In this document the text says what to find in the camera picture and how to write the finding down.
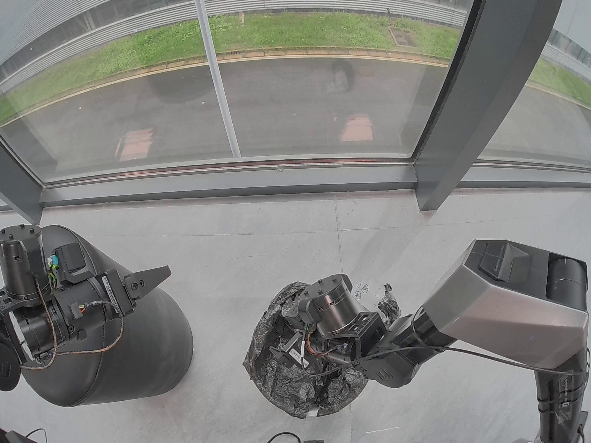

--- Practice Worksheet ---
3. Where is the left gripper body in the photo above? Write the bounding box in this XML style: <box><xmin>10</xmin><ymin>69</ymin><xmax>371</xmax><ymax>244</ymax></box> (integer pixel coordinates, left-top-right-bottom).
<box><xmin>39</xmin><ymin>268</ymin><xmax>138</xmax><ymax>355</ymax></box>

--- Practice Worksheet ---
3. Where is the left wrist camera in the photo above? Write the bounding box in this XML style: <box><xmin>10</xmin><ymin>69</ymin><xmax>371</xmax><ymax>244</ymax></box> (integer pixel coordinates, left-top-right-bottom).
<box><xmin>48</xmin><ymin>242</ymin><xmax>94</xmax><ymax>286</ymax></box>

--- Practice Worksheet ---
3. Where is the window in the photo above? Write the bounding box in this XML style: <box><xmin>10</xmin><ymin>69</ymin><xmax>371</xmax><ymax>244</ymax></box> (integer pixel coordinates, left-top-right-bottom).
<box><xmin>0</xmin><ymin>0</ymin><xmax>591</xmax><ymax>226</ymax></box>

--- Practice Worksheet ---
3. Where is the dark grey round chair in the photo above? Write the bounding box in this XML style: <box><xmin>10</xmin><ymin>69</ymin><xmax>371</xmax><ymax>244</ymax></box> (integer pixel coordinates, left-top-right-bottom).
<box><xmin>18</xmin><ymin>224</ymin><xmax>194</xmax><ymax>408</ymax></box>

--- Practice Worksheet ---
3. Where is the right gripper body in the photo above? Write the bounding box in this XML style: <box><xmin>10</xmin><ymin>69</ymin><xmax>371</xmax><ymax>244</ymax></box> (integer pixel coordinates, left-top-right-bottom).
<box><xmin>271</xmin><ymin>334</ymin><xmax>334</xmax><ymax>373</ymax></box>

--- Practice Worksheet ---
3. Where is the black plastic bag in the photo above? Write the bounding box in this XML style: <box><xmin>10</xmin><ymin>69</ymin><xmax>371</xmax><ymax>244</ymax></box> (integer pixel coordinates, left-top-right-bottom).
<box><xmin>243</xmin><ymin>281</ymin><xmax>370</xmax><ymax>419</ymax></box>

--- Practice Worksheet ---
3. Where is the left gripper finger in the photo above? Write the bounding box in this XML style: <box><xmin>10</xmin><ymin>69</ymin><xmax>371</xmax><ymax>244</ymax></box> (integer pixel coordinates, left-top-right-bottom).
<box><xmin>123</xmin><ymin>265</ymin><xmax>172</xmax><ymax>305</ymax></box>

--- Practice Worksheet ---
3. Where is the clear printed wrapper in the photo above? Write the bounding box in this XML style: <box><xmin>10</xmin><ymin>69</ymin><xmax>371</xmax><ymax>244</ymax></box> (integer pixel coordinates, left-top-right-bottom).
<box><xmin>353</xmin><ymin>279</ymin><xmax>401</xmax><ymax>323</ymax></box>

